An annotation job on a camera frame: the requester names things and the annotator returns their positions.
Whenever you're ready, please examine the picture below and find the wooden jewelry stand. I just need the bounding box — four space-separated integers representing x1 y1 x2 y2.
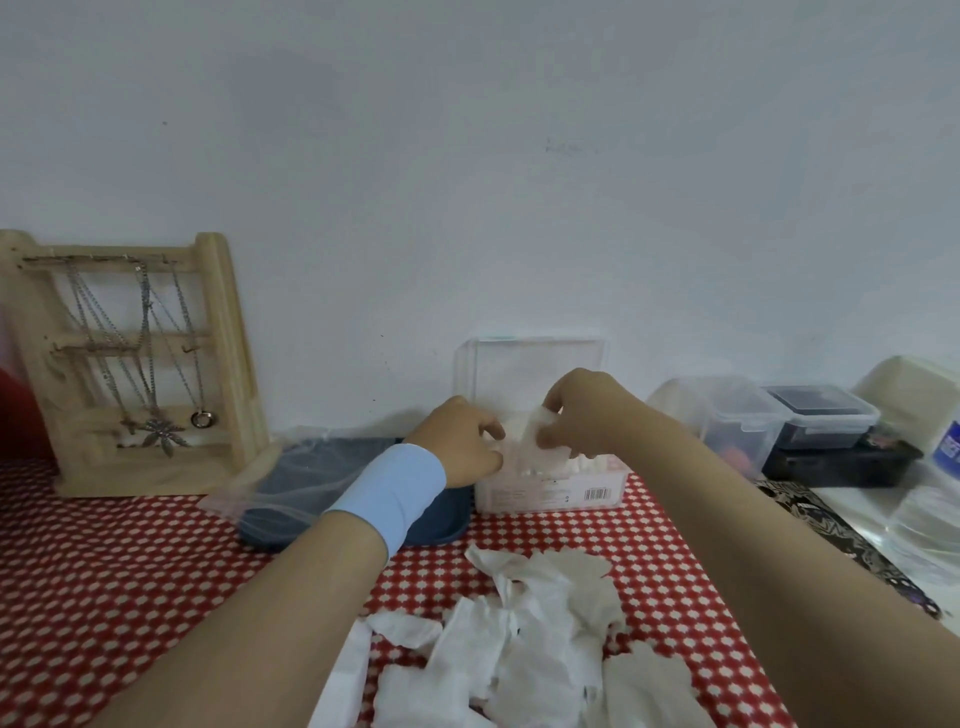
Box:
0 230 271 498

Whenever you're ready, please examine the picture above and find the red framed mirror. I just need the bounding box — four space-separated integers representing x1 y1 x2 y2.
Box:
0 367 54 463

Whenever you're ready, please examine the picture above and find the person's left hand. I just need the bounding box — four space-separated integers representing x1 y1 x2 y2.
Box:
404 395 508 490

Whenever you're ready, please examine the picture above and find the leaf pendant necklace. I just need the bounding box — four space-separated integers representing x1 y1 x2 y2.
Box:
134 262 189 459

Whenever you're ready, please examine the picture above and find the clear cotton pad box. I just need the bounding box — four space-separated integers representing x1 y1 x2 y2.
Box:
455 337 631 517

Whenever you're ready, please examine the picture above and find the clear lidded plastic container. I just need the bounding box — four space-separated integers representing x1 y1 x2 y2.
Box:
648 374 793 481

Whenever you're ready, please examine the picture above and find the clear container with black contents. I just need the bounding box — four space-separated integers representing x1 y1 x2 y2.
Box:
763 383 881 451

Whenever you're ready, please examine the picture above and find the dark blue pouch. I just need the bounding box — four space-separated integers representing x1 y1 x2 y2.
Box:
238 438 475 553

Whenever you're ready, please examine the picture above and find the pile of white cotton pads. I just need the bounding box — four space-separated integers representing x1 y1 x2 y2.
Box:
311 545 721 728

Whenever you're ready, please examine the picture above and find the beige plastic tub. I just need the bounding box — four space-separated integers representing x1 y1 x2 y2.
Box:
851 354 960 451

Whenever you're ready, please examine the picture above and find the black tray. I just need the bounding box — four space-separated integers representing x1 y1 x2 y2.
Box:
763 438 924 489

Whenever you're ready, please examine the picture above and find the light blue wristband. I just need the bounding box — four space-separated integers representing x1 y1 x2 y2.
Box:
323 442 449 556

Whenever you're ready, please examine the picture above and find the clear plastic water bottle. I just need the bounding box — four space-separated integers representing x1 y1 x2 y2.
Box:
884 419 960 586

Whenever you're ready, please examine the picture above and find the white cloth square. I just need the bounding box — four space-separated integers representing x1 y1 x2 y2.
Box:
517 404 575 460

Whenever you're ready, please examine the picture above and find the person's right forearm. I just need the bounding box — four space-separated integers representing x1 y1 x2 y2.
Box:
599 408 960 728

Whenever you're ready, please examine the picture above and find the ring pendant necklace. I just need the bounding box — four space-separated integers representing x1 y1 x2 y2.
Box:
172 266 217 430

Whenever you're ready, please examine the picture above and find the clear plastic bag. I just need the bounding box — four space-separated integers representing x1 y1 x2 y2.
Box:
198 427 403 541

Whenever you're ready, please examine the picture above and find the person's right hand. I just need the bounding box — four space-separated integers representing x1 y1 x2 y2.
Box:
538 367 654 459

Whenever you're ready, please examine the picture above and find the phone with patterned case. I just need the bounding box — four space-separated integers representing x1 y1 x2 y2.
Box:
757 479 943 620

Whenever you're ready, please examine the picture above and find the person's left forearm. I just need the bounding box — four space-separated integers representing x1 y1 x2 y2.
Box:
89 509 391 728

